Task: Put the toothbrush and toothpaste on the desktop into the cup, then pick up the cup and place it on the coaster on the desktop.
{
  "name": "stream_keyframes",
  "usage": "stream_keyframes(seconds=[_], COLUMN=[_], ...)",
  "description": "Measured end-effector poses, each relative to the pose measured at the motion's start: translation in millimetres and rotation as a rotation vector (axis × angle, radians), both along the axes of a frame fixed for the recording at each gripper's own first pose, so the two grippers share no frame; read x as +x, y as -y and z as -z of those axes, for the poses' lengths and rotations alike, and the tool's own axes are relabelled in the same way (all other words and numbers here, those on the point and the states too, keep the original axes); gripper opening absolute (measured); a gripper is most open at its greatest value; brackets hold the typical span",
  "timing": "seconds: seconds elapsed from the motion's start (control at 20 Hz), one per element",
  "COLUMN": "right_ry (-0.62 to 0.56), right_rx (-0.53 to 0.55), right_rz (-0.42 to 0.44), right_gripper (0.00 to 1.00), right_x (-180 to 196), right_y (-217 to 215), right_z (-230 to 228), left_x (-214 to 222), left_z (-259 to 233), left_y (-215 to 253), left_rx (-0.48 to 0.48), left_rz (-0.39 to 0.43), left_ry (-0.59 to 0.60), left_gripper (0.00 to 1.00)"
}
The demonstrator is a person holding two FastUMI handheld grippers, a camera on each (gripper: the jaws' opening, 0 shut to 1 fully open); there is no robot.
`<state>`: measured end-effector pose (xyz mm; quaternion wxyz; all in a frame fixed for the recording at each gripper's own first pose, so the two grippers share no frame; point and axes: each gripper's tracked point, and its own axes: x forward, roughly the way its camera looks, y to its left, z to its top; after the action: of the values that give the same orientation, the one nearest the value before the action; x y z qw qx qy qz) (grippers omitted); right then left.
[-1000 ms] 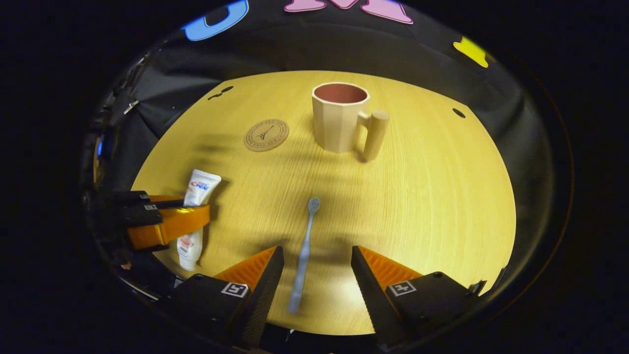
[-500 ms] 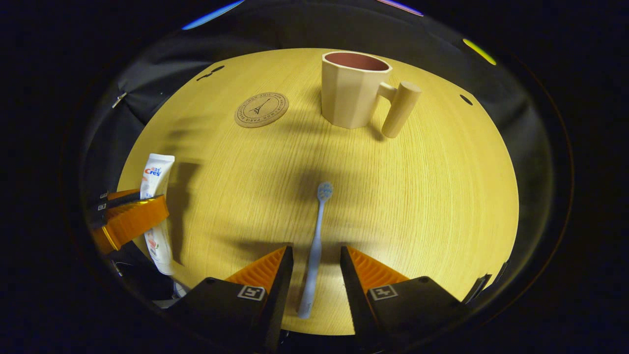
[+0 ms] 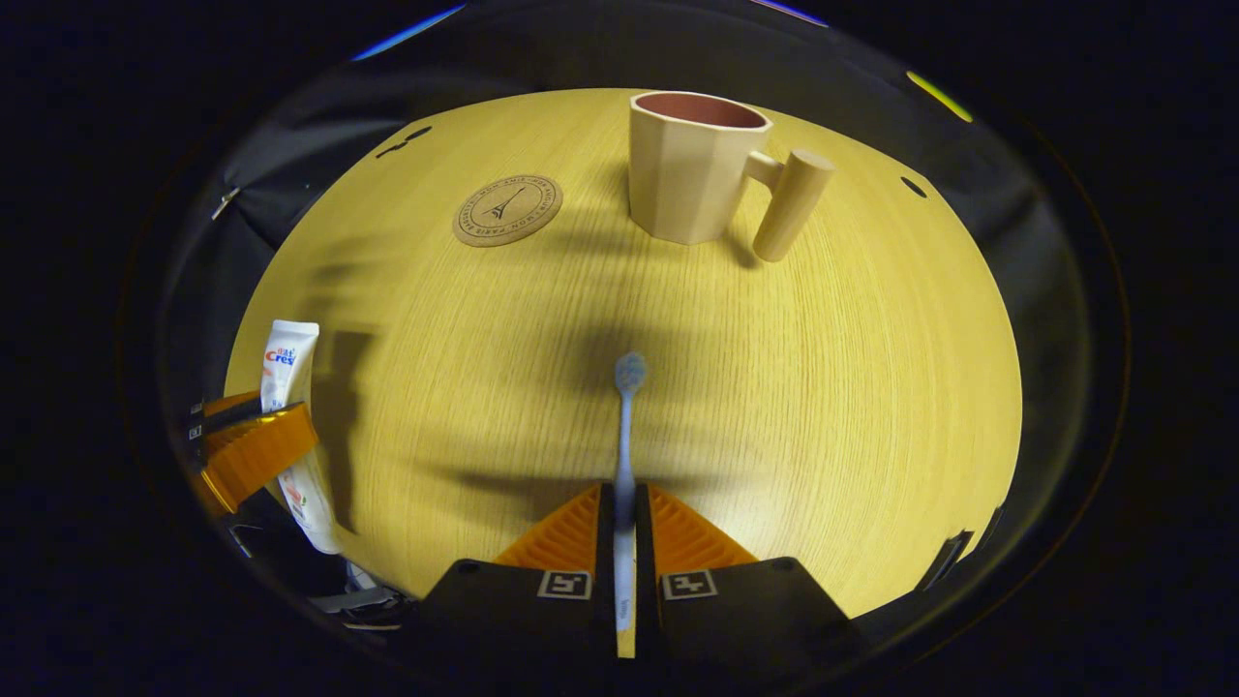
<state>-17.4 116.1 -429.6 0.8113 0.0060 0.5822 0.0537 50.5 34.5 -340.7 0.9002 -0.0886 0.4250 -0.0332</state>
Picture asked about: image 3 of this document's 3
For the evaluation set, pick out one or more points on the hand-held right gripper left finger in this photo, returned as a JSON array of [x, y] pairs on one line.
[[523, 610]]

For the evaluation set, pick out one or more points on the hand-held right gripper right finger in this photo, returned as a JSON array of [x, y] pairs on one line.
[[745, 610]]

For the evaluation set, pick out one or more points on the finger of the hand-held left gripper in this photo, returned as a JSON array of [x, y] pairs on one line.
[[227, 407], [256, 455]]

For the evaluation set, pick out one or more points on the white toothpaste tube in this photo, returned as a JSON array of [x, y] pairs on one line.
[[288, 363]]

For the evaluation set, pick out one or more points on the grey-blue toothbrush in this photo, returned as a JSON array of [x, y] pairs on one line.
[[626, 436]]

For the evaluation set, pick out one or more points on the round cork coaster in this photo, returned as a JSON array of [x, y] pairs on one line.
[[507, 210]]

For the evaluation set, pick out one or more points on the wooden desktop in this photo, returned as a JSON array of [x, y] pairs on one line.
[[774, 387]]

